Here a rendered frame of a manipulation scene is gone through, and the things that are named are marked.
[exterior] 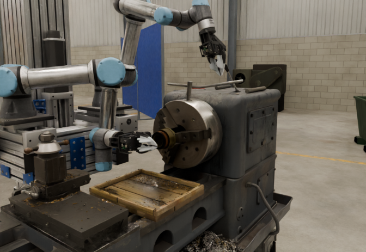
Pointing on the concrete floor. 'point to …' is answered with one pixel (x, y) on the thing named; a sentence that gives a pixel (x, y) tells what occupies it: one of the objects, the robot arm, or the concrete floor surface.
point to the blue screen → (147, 73)
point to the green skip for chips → (361, 120)
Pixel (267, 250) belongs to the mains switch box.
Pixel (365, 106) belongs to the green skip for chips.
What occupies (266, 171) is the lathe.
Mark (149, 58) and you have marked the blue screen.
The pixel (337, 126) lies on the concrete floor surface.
